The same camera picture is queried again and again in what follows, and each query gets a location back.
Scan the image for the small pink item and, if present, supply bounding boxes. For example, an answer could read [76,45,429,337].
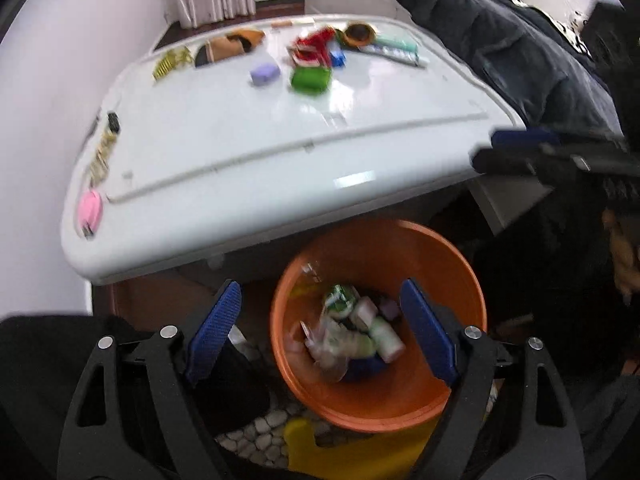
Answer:
[76,189,104,238]

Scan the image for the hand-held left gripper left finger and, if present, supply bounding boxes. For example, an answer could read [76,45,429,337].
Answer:
[57,280,243,480]

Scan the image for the green and white jar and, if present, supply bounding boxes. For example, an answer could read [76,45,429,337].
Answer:
[370,317,406,361]

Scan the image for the green white toothpaste tube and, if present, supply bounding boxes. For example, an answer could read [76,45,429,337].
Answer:
[360,35,428,67]

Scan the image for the dark padded jacket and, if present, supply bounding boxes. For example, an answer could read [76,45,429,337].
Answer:
[360,0,626,136]

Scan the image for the yellow hair claw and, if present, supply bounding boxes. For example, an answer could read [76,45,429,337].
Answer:
[152,46,195,81]

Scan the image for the brown pouch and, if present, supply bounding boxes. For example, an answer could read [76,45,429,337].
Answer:
[194,27,266,67]

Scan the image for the orange plastic basin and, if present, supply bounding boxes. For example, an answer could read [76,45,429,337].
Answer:
[270,219,488,433]

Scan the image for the brown ring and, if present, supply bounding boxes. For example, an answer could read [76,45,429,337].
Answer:
[342,21,376,47]

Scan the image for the white table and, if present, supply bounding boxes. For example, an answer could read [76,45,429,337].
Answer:
[60,14,528,286]

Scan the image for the person's right hand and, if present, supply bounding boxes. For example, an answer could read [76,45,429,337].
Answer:
[601,207,640,293]

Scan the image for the yellow plastic stool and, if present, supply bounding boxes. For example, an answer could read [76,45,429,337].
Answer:
[282,417,441,480]

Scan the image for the white pebble mat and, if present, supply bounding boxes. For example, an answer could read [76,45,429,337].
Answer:
[215,390,331,471]

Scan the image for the red crumpled wrapper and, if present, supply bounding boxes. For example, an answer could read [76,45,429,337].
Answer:
[289,27,336,68]

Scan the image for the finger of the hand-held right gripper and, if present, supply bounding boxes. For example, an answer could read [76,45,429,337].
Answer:
[471,146,546,177]
[490,129,561,148]

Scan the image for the green rolled item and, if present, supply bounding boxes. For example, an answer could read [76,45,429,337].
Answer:
[290,66,332,95]

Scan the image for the beige cord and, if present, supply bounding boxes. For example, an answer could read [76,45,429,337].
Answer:
[87,132,117,186]

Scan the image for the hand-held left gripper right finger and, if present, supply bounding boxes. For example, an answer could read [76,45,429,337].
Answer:
[400,278,586,480]

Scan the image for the green liquid bottle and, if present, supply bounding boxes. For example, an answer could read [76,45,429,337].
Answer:
[322,285,358,318]

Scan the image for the blue sheer cloth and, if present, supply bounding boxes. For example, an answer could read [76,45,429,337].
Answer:
[345,357,388,381]

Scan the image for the small purple item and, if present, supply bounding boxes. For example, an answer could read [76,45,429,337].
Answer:
[250,60,281,86]

